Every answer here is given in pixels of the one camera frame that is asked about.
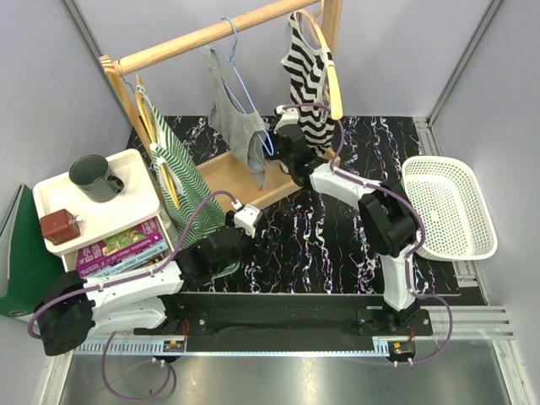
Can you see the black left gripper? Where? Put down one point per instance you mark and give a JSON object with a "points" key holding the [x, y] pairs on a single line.
{"points": [[250, 254]]}

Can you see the grey tank top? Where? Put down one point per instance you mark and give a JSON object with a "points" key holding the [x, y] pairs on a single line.
{"points": [[241, 131]]}

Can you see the blue wire hanger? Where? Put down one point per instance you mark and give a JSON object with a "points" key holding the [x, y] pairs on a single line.
{"points": [[263, 135]]}

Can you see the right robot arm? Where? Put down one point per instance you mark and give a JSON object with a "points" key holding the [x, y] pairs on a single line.
{"points": [[390, 224]]}

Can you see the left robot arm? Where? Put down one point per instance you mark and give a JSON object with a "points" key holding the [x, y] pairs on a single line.
{"points": [[74, 308]]}

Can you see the green white striped top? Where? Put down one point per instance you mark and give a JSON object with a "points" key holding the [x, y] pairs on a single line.
{"points": [[181, 183]]}

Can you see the wooden hanger right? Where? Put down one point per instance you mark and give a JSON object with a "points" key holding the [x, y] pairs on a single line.
{"points": [[332, 90]]}

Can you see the black white striped tank top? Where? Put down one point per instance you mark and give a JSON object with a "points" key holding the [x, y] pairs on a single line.
{"points": [[306, 68]]}

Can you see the blue book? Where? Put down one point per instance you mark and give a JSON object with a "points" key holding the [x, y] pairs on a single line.
{"points": [[140, 260]]}

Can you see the white bedside shelf unit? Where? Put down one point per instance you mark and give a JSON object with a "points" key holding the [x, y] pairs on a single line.
{"points": [[137, 203]]}

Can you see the purple book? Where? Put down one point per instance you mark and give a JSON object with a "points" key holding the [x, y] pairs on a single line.
{"points": [[119, 247]]}

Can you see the dark green mug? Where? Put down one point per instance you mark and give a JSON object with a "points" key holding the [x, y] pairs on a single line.
{"points": [[94, 177]]}

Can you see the red brown cube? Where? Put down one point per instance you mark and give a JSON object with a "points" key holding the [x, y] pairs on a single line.
{"points": [[60, 227]]}

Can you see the white perforated plastic basket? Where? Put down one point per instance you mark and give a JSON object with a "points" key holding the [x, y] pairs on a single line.
{"points": [[446, 195]]}

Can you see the green binder folder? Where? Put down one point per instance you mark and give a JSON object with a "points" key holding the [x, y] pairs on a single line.
{"points": [[28, 269]]}

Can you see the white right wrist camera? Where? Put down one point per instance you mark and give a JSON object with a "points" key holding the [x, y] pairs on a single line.
{"points": [[285, 116]]}

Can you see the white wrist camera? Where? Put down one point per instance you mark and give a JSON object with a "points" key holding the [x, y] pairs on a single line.
{"points": [[285, 116], [247, 218]]}

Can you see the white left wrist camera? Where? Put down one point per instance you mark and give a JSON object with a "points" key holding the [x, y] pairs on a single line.
{"points": [[247, 218]]}

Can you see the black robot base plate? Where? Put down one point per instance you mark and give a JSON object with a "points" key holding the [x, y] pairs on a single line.
{"points": [[242, 323]]}

